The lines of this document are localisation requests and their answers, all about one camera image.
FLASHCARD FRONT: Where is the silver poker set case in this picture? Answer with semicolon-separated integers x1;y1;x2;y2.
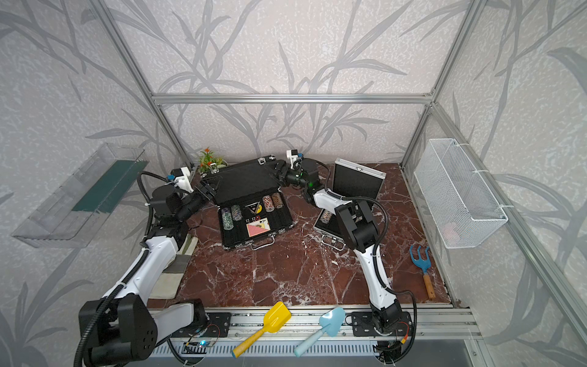
312;158;387;252

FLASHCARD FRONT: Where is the black poker set case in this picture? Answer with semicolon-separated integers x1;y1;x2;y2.
201;155;294;250

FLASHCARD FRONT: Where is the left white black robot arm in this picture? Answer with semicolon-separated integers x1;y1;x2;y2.
73;167;216;366

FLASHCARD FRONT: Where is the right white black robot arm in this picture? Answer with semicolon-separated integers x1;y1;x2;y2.
268;154;417;336

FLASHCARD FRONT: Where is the potted plant white pot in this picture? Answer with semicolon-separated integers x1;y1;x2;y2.
198;148;229;174

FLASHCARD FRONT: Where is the yellow toy shovel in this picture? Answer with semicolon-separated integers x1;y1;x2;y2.
231;301;291;358

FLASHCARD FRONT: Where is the light blue toy trowel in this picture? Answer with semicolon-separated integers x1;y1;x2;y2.
293;307;346;357

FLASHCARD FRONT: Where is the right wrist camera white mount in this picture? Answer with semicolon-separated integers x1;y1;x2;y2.
286;149;303;171

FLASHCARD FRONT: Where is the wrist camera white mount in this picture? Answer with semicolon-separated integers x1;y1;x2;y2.
167;167;194;194
286;149;303;171

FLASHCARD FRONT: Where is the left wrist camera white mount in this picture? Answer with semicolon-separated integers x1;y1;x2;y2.
167;167;194;194

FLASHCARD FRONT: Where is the clear plastic wall shelf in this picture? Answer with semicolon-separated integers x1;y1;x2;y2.
12;143;148;249

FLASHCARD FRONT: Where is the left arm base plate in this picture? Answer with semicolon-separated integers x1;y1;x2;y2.
183;312;232;339

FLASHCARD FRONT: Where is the blue garden fork wooden handle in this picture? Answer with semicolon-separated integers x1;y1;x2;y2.
409;245;436;300

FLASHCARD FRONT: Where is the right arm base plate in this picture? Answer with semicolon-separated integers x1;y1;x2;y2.
350;311;413;339

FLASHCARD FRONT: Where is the white wire mesh basket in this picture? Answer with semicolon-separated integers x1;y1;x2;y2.
414;139;508;249

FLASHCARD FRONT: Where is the aluminium front rail frame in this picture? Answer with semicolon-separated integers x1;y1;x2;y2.
93;304;482;343

